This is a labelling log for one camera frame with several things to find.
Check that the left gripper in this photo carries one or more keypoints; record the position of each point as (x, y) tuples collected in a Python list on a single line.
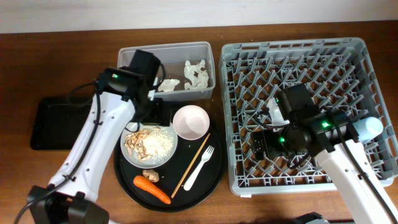
[(164, 114)]

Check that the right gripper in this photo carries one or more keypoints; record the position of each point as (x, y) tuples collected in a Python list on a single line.
[(267, 137)]

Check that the rice pile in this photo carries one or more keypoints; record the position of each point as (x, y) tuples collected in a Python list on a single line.
[(158, 142)]

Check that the grey plate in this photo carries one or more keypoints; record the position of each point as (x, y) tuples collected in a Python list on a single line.
[(151, 163)]

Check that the pink bowl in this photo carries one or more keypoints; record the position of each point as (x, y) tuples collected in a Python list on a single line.
[(191, 122)]

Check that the peanut shells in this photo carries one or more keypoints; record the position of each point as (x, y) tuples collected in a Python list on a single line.
[(134, 142)]

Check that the wooden chopstick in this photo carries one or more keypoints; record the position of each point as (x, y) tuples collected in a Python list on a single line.
[(190, 166)]

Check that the white plastic fork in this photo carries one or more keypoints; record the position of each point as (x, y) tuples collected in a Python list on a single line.
[(199, 169)]

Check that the brown ginger piece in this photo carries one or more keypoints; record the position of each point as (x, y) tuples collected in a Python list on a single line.
[(151, 175)]

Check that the orange carrot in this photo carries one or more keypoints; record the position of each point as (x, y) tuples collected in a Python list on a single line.
[(146, 185)]

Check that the light blue cup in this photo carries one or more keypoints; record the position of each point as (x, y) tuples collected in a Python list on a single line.
[(368, 128)]

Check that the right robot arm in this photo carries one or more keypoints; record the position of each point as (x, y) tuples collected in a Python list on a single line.
[(330, 137)]

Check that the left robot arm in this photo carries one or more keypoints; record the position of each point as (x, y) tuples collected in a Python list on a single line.
[(122, 95)]

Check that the grey dishwasher rack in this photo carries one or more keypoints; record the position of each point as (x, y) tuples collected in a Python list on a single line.
[(338, 73)]

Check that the clear plastic bin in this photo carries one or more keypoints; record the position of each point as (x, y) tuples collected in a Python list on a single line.
[(173, 57)]

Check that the round black tray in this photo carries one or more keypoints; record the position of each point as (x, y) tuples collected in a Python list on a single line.
[(172, 171)]

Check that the black rectangular tray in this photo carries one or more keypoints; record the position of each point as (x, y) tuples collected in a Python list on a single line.
[(58, 124)]

